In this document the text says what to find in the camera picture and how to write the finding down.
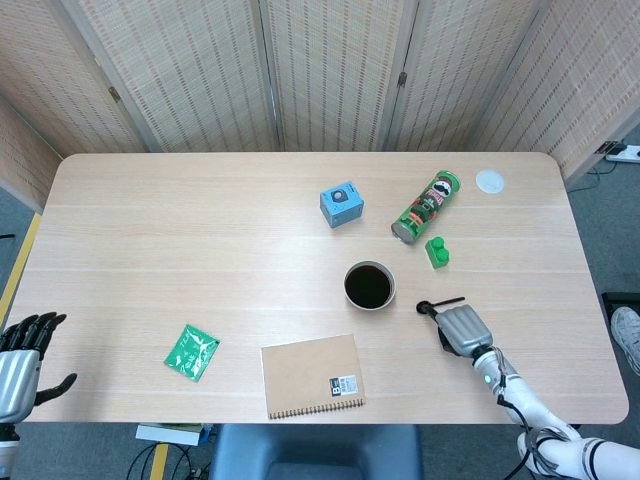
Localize dark blue chair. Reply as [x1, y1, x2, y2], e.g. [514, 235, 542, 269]
[209, 423, 424, 480]

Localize blue cardboard box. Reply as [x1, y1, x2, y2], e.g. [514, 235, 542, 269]
[319, 182, 365, 230]

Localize black floor cables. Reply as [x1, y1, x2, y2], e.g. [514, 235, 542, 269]
[127, 442, 211, 480]

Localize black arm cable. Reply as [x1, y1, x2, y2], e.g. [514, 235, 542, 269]
[492, 347, 581, 474]

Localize green toy brick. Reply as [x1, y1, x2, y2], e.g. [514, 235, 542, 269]
[424, 236, 451, 272]

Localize green tea packet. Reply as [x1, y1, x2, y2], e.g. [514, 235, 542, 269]
[163, 323, 222, 384]

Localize white cup of black coffee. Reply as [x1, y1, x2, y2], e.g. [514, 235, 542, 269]
[343, 259, 398, 312]

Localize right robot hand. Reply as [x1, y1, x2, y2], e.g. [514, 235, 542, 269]
[430, 304, 496, 359]

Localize woven folding screen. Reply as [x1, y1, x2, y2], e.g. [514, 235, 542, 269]
[0, 0, 640, 214]

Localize kraft spiral notebook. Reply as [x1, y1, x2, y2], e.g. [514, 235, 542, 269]
[260, 333, 367, 421]

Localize black floor stand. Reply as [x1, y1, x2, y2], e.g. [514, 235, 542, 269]
[601, 292, 640, 314]

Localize white sneaker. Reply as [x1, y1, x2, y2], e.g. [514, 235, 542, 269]
[610, 306, 640, 376]

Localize white round table grommet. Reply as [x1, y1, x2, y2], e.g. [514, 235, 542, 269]
[475, 169, 506, 195]

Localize white power strip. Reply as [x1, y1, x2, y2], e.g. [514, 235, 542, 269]
[594, 141, 640, 164]

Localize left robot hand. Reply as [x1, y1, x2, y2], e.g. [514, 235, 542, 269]
[0, 312, 79, 425]

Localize black plastic spoon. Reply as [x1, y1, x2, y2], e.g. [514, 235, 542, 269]
[415, 297, 466, 317]

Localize green Pringles can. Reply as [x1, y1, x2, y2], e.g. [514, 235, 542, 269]
[390, 170, 463, 247]

